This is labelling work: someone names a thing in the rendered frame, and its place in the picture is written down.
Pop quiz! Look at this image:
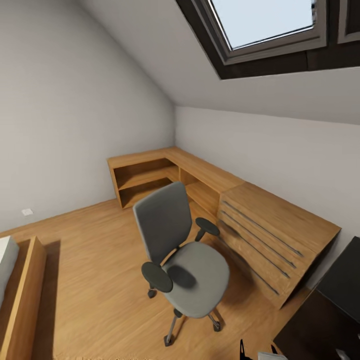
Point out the swivel chair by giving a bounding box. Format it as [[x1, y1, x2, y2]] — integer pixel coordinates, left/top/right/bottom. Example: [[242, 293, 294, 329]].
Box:
[[133, 181, 230, 347]]

